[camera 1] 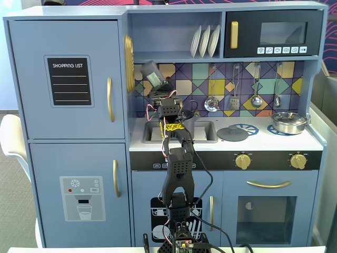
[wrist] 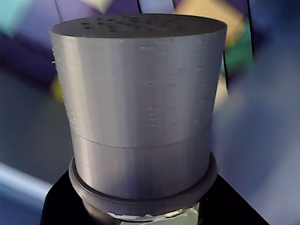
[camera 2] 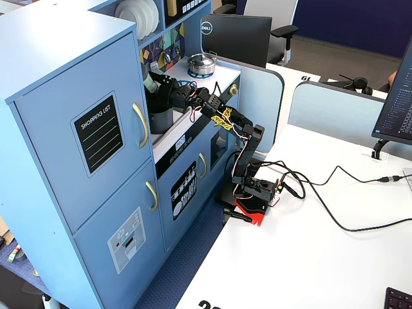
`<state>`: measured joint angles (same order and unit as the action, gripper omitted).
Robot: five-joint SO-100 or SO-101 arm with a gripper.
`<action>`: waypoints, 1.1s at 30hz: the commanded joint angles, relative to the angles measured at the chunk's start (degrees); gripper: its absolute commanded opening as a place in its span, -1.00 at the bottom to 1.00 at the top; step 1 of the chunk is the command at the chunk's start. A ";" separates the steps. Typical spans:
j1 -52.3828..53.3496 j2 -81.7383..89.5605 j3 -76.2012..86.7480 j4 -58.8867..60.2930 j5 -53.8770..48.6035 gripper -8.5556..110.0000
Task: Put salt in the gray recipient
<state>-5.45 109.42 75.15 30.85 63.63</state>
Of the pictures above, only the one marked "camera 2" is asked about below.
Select white black office chair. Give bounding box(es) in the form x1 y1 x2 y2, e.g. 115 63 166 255
212 0 300 65

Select short gold freezer handle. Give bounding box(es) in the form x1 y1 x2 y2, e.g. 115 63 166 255
145 180 160 212

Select red green white packet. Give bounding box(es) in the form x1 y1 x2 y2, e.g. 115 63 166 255
6 244 22 263

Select thin black USB cable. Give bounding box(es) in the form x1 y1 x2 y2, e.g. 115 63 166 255
257 160 412 188

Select thick black power cable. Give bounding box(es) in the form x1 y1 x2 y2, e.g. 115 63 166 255
282 170 412 233

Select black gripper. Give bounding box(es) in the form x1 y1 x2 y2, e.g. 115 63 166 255
146 71 203 114

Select white toy plate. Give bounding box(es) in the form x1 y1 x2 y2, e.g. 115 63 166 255
148 0 160 33
114 0 145 41
138 0 154 39

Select silver toy pot with lid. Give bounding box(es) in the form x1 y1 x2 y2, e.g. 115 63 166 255
186 52 217 75

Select blue toy kitchen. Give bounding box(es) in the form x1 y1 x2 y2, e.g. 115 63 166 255
0 0 242 309

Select black monitor stand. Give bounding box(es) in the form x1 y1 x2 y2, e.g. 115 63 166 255
362 138 390 162

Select black headphones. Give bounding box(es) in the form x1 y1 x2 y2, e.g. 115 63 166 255
337 74 374 96

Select black table clamp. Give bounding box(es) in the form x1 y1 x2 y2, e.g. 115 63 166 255
223 207 254 225

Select monitor showing code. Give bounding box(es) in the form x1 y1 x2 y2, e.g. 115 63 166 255
371 38 412 145

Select black glossy flat panel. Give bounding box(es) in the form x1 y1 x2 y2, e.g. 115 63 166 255
214 185 241 207

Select gray toy pot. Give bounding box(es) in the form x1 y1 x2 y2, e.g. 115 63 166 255
147 106 174 135

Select light blue desk partition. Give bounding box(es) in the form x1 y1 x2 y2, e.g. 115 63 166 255
288 80 412 162
221 57 286 155

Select red black robot base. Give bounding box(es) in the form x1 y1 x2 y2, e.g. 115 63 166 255
231 175 281 228

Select black keyboard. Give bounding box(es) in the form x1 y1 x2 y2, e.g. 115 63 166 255
384 287 412 309

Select silver toy ladle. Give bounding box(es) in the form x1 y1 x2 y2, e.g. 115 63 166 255
162 40 173 65

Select gold dishwasher door handle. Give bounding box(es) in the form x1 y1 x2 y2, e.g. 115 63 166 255
198 152 209 180

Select long gold fridge handle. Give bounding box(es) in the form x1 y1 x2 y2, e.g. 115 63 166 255
132 102 150 149

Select black Dell monitor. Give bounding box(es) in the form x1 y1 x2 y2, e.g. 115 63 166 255
200 13 273 68

